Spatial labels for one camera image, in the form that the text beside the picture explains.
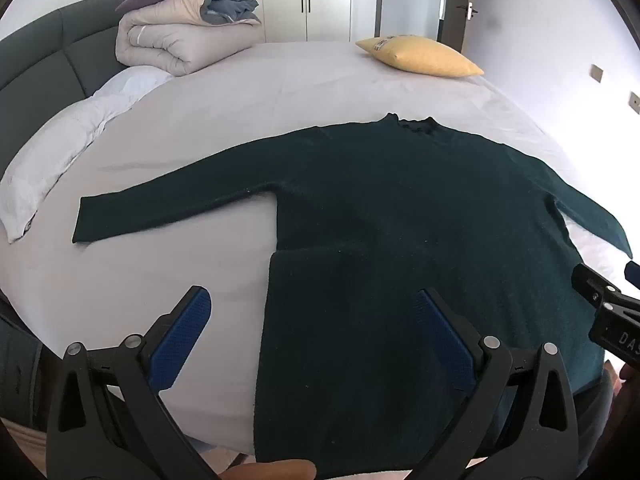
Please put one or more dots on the person's right hand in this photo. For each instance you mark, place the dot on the person's right hand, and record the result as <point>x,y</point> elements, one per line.
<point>627,377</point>

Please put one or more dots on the blue grey blanket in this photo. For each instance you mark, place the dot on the blue grey blanket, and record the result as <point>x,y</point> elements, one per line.
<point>230,7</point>

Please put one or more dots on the dark green sweater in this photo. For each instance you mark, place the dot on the dark green sweater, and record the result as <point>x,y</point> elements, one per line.
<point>375,200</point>

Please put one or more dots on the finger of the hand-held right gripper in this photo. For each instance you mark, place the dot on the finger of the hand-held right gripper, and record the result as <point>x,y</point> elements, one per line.
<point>592,282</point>
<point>634,272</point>

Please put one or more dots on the person's left hand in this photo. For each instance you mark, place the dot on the person's left hand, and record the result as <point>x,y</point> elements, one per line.
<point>270,471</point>

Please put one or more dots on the white wardrobe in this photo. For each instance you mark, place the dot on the white wardrobe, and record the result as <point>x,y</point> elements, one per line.
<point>280,0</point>

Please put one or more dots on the white pillow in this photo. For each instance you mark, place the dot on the white pillow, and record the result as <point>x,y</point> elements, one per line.
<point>60,145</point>

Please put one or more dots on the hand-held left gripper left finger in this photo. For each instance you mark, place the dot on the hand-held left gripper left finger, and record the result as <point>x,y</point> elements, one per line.
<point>182,332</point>

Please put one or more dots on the white bed sheet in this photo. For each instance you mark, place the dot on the white bed sheet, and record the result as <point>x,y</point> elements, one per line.
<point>210,110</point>

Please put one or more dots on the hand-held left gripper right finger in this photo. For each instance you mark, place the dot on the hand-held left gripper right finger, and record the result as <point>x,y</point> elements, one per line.
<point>445,332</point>

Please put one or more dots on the folded beige comforter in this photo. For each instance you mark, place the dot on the folded beige comforter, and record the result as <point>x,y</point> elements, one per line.
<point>170,40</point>

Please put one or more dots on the yellow pillow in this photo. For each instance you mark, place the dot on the yellow pillow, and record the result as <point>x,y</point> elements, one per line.
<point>425,57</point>

